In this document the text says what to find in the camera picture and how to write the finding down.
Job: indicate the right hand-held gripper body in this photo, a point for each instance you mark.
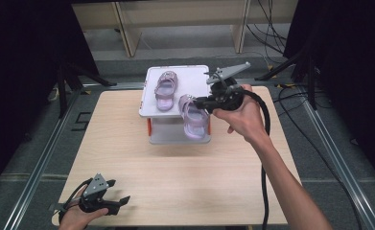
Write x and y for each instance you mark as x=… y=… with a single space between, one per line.
x=226 y=96

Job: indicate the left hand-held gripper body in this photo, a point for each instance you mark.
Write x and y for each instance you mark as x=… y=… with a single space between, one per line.
x=95 y=187

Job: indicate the purple child sandal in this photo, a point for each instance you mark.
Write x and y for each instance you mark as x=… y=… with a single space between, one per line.
x=166 y=92
x=193 y=121

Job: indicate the white two-tier shoe rack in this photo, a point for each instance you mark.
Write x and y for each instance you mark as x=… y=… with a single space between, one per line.
x=188 y=80

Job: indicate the person's right hand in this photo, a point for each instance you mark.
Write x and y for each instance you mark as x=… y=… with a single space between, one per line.
x=247 y=118

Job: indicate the person's left hand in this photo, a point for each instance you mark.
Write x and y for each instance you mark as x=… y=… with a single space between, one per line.
x=74 y=219

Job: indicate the black metal stand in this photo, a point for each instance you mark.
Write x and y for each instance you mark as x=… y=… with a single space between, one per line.
x=306 y=67
x=63 y=83

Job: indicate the light wooden shelf unit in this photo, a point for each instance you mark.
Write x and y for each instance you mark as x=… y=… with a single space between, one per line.
x=182 y=12

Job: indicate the dark curtain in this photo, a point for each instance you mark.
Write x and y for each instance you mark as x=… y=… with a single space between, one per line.
x=351 y=64
x=18 y=64

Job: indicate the metal floor rail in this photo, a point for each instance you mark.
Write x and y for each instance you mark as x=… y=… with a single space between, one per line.
x=36 y=172
x=341 y=166

